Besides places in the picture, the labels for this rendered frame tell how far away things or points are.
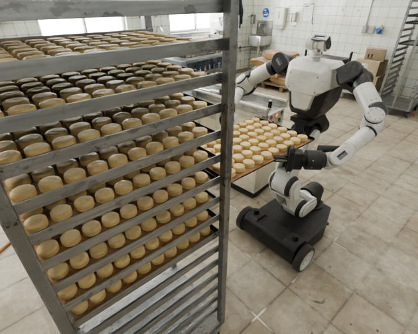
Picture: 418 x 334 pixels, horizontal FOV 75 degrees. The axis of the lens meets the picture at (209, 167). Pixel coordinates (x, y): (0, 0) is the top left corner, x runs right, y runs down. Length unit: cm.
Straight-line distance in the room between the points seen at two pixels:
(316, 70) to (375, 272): 145
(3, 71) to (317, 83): 133
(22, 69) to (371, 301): 207
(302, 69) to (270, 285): 135
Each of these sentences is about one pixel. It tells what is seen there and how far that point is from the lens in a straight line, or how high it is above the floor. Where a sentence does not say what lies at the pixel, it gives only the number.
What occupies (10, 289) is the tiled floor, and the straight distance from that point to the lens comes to 233.
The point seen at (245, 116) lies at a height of 80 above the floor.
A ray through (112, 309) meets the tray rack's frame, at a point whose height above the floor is 15.
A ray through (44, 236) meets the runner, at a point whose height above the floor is 114.
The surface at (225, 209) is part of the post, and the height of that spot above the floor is 93.
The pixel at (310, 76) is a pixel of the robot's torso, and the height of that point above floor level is 126.
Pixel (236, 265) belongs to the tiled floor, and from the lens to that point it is 205.
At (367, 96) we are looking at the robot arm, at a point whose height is 123.
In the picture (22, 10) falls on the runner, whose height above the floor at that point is 159.
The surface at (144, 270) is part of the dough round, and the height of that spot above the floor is 79.
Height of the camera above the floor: 160
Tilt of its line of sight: 32 degrees down
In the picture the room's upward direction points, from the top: straight up
